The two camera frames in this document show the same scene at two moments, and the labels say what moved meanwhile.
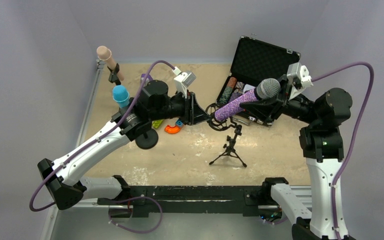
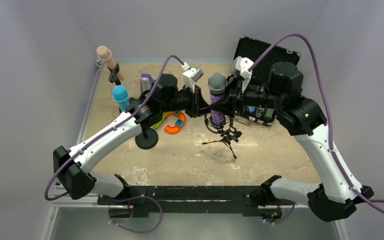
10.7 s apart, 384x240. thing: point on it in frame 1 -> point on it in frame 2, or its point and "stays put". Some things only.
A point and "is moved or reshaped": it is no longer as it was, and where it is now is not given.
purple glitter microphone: [267, 89] is moved or reshaped
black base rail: [199, 200] stays put
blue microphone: [120, 94] stays put
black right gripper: [278, 103] -> [235, 100]
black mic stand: [113, 76] stays put
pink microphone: [104, 53] stays put
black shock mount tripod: [222, 125] is moved or reshaped
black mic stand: [148, 140] stays put
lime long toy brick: [156, 123] stays put
